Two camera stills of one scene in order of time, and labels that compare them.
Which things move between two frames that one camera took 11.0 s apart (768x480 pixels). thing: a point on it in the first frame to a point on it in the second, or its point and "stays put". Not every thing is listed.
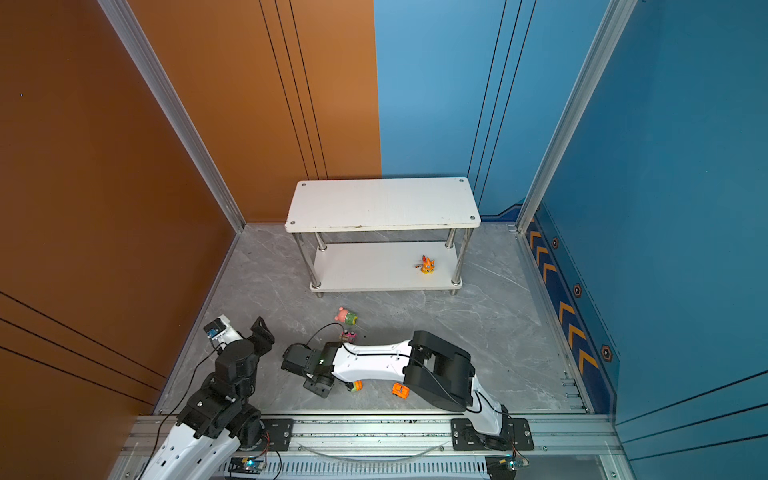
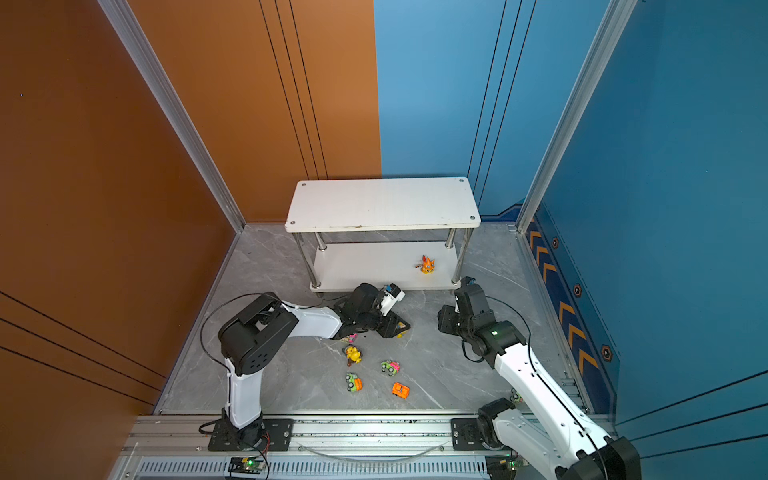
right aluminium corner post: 614,18 stays put
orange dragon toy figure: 427,265 stays put
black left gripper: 261,340 to 392,322
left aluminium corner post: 166,95 stays put
